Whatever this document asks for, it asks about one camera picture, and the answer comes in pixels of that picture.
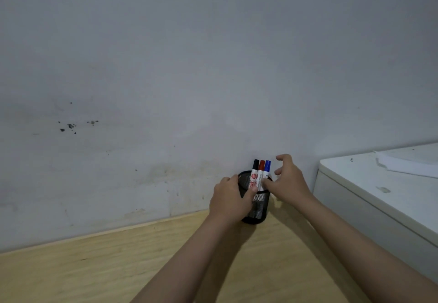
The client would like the white cabinet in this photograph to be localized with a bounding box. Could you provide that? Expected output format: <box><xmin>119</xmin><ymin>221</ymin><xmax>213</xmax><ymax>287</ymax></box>
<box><xmin>312</xmin><ymin>142</ymin><xmax>438</xmax><ymax>284</ymax></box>

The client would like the white paper sheet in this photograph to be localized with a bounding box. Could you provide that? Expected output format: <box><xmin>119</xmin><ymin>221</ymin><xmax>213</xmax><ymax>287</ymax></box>
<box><xmin>374</xmin><ymin>148</ymin><xmax>438</xmax><ymax>179</ymax></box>

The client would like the black cap marker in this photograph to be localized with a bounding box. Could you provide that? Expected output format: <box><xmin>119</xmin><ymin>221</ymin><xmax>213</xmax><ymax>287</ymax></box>
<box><xmin>249</xmin><ymin>159</ymin><xmax>260</xmax><ymax>190</ymax></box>

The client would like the black mesh pen holder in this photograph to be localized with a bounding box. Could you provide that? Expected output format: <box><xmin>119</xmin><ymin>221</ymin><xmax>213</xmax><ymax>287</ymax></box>
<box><xmin>237</xmin><ymin>171</ymin><xmax>273</xmax><ymax>225</ymax></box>

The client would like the person's left forearm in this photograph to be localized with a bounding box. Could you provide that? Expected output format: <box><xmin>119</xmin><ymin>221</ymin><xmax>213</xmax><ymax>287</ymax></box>
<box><xmin>130</xmin><ymin>214</ymin><xmax>248</xmax><ymax>303</ymax></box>

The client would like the red cap marker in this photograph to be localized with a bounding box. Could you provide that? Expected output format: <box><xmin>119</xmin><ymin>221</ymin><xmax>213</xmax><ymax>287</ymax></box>
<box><xmin>257</xmin><ymin>160</ymin><xmax>266</xmax><ymax>192</ymax></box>

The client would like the person's left hand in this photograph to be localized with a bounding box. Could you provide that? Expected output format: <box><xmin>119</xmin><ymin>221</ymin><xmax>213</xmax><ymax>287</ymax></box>
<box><xmin>209</xmin><ymin>175</ymin><xmax>258</xmax><ymax>226</ymax></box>

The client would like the person's right forearm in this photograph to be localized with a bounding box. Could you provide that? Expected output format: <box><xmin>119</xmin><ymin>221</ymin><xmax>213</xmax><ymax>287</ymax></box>
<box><xmin>295</xmin><ymin>194</ymin><xmax>438</xmax><ymax>303</ymax></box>

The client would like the person's right hand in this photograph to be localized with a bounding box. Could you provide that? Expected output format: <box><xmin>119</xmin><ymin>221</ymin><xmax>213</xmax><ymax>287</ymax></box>
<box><xmin>262</xmin><ymin>154</ymin><xmax>314</xmax><ymax>207</ymax></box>

